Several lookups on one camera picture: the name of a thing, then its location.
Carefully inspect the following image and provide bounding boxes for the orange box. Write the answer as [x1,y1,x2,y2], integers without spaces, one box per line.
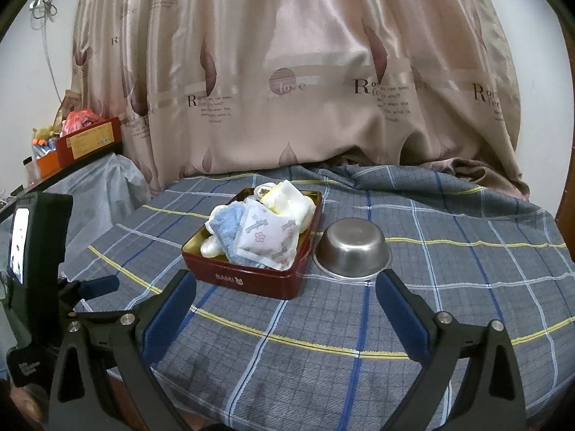
[35,148,59,179]

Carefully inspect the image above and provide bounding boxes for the grey plaid blanket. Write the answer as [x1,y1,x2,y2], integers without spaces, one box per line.
[60,164,569,431]

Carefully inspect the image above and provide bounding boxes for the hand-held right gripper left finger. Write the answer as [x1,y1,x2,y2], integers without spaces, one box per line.
[47,268,198,431]

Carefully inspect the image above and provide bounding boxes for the translucent plastic bag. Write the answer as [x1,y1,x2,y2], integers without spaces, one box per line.
[58,153,153,279]

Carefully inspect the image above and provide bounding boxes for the white cable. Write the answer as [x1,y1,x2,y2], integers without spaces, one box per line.
[29,0,68,104]

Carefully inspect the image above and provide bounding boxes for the beige printed satin curtain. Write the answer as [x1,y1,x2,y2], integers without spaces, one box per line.
[72,0,531,198]

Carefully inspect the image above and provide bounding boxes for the red cardboard box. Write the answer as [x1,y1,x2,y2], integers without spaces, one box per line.
[55,117,123,160]

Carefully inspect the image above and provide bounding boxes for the brown paper bag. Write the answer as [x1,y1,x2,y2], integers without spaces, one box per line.
[54,90,84,131]

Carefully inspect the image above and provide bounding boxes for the stainless steel bowl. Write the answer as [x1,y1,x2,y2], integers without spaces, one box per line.
[313,218,392,281]

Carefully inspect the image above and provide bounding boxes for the red metal tin box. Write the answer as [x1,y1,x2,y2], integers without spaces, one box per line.
[181,187,324,301]

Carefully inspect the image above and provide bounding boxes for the pink plastic bag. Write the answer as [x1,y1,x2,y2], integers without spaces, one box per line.
[63,108,102,135]

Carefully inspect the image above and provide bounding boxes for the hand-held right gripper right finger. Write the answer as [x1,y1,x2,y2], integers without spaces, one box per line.
[375,268,527,431]

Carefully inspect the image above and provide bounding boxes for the yellow plush toy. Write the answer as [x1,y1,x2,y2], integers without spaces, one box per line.
[32,125,59,144]

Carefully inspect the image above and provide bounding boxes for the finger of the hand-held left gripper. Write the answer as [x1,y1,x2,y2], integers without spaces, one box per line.
[58,275,121,310]

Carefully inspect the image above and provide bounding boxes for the cream socks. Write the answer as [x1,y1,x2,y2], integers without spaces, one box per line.
[274,180,317,234]

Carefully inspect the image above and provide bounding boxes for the white thin printed cloth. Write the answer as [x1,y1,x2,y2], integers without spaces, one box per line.
[234,198,303,272]

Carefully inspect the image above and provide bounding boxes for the light blue fluffy sock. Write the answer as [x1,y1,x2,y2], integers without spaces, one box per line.
[210,202,248,263]

